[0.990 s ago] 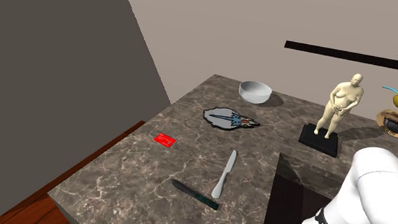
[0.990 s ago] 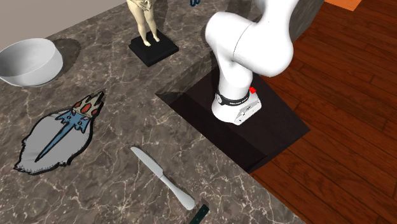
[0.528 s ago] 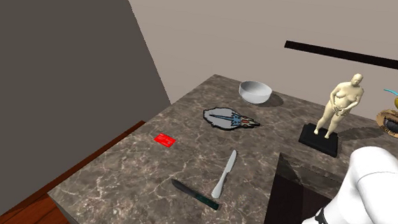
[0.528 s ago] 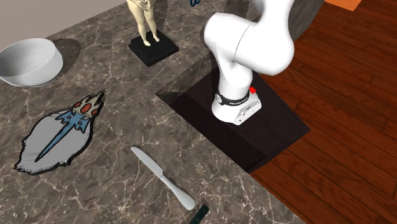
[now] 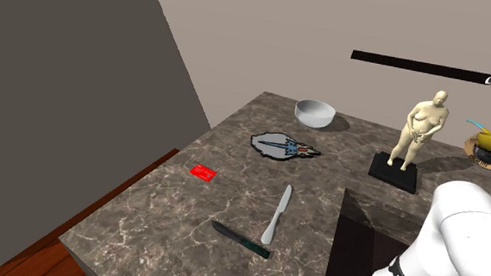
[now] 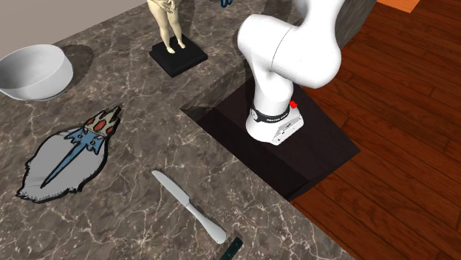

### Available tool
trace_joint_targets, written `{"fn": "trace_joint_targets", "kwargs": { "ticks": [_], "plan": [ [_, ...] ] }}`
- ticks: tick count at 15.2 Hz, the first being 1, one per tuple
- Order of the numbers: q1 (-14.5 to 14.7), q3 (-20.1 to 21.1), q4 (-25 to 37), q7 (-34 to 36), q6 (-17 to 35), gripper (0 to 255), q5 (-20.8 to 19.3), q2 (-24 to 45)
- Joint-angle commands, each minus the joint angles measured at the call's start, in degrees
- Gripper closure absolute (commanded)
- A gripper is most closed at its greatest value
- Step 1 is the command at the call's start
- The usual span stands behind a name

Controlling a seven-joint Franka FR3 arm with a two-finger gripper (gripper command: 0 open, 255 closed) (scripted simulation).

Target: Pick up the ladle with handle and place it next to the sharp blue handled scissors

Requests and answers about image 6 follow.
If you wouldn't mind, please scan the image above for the dark robot stand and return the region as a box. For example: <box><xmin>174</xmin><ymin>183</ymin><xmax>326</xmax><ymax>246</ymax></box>
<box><xmin>197</xmin><ymin>76</ymin><xmax>361</xmax><ymax>202</ymax></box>

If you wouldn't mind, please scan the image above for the white table knife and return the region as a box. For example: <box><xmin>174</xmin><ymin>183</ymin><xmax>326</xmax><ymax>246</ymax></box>
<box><xmin>151</xmin><ymin>169</ymin><xmax>228</xmax><ymax>244</ymax></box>

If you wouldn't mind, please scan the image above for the beige figure on black base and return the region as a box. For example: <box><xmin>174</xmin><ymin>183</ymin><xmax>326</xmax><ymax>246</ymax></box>
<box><xmin>146</xmin><ymin>0</ymin><xmax>208</xmax><ymax>78</ymax></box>

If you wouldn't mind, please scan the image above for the dark green flat object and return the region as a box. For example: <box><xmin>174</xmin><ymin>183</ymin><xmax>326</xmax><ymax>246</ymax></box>
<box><xmin>219</xmin><ymin>236</ymin><xmax>244</xmax><ymax>260</ymax></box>

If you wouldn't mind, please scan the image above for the flat bearded king figure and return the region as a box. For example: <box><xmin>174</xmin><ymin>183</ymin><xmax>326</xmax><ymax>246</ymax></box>
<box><xmin>16</xmin><ymin>105</ymin><xmax>122</xmax><ymax>205</ymax></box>

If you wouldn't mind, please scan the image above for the white bowl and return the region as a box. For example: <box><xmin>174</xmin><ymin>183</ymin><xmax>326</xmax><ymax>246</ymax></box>
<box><xmin>0</xmin><ymin>44</ymin><xmax>75</xmax><ymax>101</ymax></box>

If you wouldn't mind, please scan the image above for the orange rug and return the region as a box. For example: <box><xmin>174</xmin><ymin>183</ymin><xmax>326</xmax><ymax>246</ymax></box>
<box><xmin>376</xmin><ymin>0</ymin><xmax>421</xmax><ymax>14</ymax></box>

